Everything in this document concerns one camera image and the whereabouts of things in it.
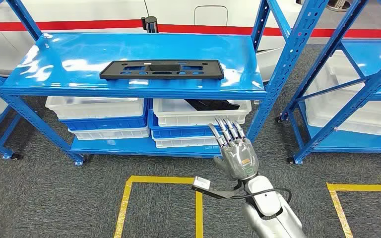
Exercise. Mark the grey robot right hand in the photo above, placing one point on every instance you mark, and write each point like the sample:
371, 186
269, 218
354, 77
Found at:
239, 157

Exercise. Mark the black plastic plate part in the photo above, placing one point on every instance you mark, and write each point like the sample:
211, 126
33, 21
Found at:
164, 75

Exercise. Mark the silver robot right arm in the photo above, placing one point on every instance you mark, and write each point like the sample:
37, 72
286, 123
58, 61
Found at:
269, 216

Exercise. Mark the black part inside bin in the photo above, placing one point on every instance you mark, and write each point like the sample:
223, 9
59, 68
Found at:
213, 105

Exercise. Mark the blue plastic bin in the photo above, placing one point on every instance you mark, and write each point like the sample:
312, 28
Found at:
177, 132
105, 124

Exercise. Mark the red barrier belt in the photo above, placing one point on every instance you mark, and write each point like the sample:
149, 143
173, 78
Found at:
78, 25
210, 29

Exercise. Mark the chrome round stand base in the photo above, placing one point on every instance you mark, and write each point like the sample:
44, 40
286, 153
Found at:
339, 5

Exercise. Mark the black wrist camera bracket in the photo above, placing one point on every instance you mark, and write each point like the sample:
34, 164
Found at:
216, 193

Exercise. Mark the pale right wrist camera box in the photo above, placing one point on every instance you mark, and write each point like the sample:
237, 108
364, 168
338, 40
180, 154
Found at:
202, 183

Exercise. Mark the black barrier stanchion post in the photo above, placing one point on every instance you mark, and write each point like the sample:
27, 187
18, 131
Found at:
151, 23

